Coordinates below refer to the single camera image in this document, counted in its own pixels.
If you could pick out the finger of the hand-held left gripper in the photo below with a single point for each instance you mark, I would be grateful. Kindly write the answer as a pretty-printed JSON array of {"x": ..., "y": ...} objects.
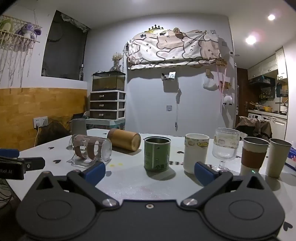
[
  {"x": 34, "y": 163},
  {"x": 9, "y": 153}
]

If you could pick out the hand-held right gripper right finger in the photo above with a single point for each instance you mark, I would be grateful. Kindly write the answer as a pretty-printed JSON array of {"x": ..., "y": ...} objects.
[{"x": 203, "y": 173}]

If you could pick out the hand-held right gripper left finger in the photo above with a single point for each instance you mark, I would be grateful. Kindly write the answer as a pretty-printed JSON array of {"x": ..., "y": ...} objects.
[{"x": 95, "y": 172}]

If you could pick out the brown striped glass mug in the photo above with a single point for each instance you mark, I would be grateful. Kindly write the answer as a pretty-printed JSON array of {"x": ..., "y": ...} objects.
[{"x": 91, "y": 148}]

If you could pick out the gold cylindrical canister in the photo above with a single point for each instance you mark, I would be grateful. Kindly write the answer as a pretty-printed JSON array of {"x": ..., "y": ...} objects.
[{"x": 124, "y": 140}]

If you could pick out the white printed cup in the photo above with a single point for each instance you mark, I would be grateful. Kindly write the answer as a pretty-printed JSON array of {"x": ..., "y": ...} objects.
[{"x": 195, "y": 153}]

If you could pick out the grey cup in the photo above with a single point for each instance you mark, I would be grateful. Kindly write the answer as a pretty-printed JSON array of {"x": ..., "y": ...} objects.
[{"x": 79, "y": 127}]

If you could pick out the cup with brown sleeve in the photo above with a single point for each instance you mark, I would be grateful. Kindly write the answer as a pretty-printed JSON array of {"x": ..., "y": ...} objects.
[{"x": 253, "y": 157}]

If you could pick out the plain beige cup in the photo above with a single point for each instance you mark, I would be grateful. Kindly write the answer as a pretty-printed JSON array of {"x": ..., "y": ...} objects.
[{"x": 277, "y": 160}]

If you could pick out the clear ribbed glass goblet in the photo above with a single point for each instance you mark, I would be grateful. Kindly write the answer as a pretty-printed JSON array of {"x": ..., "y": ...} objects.
[{"x": 225, "y": 146}]

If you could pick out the green tin can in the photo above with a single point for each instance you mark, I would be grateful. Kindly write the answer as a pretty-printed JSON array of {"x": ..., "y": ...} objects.
[{"x": 157, "y": 155}]

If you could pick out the dark plastic drawer unit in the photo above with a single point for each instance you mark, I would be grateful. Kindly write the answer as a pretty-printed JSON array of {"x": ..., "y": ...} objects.
[{"x": 107, "y": 105}]

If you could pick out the chair with draped clothes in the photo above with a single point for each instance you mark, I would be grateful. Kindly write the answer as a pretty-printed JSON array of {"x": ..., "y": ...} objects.
[{"x": 253, "y": 126}]

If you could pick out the white hanging plush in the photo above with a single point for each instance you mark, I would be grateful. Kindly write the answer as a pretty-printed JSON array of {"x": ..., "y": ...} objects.
[{"x": 227, "y": 100}]

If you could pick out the white washing machine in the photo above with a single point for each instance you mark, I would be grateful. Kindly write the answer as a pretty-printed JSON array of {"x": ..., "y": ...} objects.
[{"x": 277, "y": 125}]

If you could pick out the white hanging bag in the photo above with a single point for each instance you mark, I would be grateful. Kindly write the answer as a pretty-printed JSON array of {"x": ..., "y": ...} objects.
[{"x": 210, "y": 84}]

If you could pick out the blue tissue box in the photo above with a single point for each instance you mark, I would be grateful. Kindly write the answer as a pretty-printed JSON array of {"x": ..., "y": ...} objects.
[{"x": 291, "y": 157}]

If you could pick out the glass fish tank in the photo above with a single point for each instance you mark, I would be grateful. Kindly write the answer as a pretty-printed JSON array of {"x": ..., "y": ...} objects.
[{"x": 108, "y": 81}]

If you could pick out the bottle on window sill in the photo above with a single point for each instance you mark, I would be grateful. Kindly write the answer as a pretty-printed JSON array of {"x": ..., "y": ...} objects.
[{"x": 81, "y": 73}]

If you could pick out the dried flower vase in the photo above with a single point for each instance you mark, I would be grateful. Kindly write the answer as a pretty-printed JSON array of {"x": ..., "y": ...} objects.
[{"x": 116, "y": 61}]

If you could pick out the dark window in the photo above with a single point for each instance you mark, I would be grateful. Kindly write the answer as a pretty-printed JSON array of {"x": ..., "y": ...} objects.
[{"x": 63, "y": 46}]

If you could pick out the purple plush toy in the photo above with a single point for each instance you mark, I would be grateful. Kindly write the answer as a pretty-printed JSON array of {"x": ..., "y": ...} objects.
[{"x": 28, "y": 30}]

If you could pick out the white kitchen cabinets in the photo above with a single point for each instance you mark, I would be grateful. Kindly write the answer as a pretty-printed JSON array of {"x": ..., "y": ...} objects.
[{"x": 268, "y": 63}]

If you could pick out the green plush toy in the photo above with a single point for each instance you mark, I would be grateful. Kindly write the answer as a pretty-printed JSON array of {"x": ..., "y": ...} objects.
[{"x": 5, "y": 25}]

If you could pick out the gold crown decoration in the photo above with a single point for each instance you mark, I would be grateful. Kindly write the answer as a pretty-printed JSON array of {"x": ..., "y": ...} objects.
[{"x": 155, "y": 29}]

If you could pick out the white wall socket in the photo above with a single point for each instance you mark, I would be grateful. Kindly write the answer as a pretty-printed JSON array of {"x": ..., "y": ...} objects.
[{"x": 40, "y": 122}]

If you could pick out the small wall shelf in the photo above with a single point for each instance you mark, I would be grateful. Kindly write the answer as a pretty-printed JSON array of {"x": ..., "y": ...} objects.
[{"x": 168, "y": 75}]

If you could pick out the macrame wall shelf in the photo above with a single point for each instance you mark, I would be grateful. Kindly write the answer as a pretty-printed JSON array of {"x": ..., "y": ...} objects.
[{"x": 13, "y": 46}]

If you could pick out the printed cloth wall cover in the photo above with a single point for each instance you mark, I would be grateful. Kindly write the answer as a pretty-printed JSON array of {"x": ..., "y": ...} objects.
[{"x": 173, "y": 48}]

